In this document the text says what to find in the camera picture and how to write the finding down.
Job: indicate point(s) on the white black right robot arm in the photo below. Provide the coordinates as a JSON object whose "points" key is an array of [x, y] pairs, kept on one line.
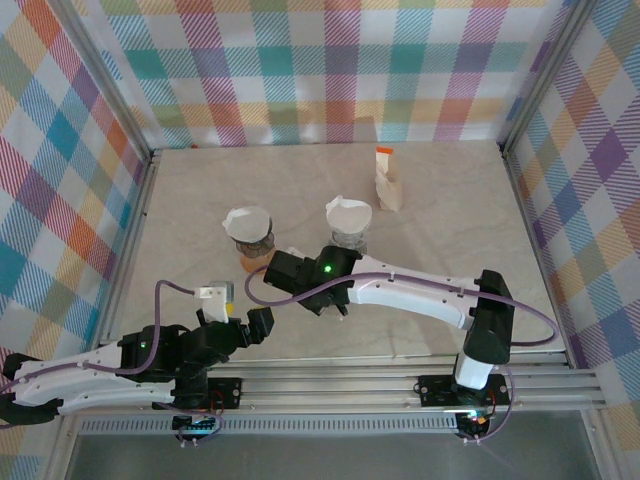
{"points": [[410, 300]]}

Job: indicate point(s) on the grey metal sheet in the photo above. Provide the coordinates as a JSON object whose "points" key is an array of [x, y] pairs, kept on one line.
{"points": [[325, 460]]}

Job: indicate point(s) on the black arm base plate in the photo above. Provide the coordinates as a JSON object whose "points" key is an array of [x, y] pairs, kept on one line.
{"points": [[435, 392], [227, 390]]}

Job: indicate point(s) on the aluminium side rail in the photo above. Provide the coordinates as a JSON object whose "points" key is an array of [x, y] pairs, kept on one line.
{"points": [[529, 225], [132, 225]]}

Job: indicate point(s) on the wide aluminium mounting rail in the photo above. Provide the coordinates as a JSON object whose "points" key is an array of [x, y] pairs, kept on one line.
{"points": [[325, 390]]}

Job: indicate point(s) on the smoky grey plastic cup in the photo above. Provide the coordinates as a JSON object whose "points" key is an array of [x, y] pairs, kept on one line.
{"points": [[357, 246]]}

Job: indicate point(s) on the clear glass dripper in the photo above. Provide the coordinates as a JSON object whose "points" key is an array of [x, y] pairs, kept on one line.
{"points": [[348, 215]]}

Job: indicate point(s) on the orange plastic cup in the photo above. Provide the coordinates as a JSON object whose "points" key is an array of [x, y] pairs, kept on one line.
{"points": [[252, 262]]}

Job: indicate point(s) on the colourful plaid backdrop cloth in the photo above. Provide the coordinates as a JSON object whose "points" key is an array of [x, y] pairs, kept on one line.
{"points": [[320, 65], [600, 200], [50, 200]]}

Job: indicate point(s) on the controller board with green light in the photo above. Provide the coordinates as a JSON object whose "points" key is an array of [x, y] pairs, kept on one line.
{"points": [[197, 425], [475, 422]]}

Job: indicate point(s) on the aluminium frame post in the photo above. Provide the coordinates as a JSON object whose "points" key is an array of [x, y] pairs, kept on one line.
{"points": [[546, 75], [110, 85]]}

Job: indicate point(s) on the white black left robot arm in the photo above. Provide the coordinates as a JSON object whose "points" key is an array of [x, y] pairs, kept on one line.
{"points": [[75, 395]]}

